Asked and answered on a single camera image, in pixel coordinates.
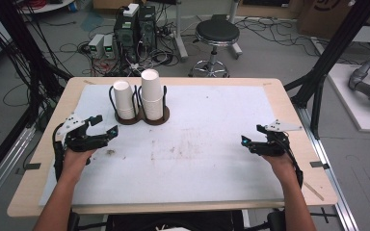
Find grey power supply unit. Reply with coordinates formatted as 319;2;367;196
102;34;117;60
88;33;106;60

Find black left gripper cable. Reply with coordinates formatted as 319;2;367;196
51;122;66;183

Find tangle of cables by computers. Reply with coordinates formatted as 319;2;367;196
76;25;182;77

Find light wooden table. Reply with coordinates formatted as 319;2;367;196
7;76;339;218

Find black tape strip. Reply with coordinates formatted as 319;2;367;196
309;160;330;170
23;162;42;171

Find black post with cable bundle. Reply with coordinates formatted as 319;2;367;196
0;0;73;130

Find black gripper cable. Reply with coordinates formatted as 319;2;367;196
51;122;66;183
281;136;304;190

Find loose black floor cables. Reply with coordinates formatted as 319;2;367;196
236;16;317;57

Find tall white cup stack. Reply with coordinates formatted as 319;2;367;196
140;68;164;121

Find person's right hand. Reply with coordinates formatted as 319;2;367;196
262;155;299;183

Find dark wire double cup holder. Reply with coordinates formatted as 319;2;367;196
108;84;171;126

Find person's left hand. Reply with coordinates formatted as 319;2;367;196
60;147;94;181

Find white foam mat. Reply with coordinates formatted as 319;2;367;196
39;84;285;207

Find aluminium rail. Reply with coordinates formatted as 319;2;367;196
0;125;37;214
294;105;361;231

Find short white cup stack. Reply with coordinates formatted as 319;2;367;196
113;80;136;120

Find white floor platform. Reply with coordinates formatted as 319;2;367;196
327;63;370;135

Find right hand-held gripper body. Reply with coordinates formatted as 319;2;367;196
252;118;304;158

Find thin wooden stick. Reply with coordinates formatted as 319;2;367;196
303;180;326;202

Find grey stand leg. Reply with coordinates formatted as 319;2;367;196
226;0;244;60
172;0;190;63

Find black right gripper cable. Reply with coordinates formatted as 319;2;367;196
281;136;304;190

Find black round stool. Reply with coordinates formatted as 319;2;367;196
188;13;242;78

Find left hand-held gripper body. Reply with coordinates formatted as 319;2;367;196
56;113;109;153

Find brown cardboard box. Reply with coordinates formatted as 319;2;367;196
296;0;370;40

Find white box with cable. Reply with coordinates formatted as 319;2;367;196
122;3;141;18

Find black computer tower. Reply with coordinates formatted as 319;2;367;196
113;11;142;64
138;5;158;53

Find black metal frame post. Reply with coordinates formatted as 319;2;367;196
283;0;370;140

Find person's dark clothing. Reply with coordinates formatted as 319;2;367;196
105;210;249;231

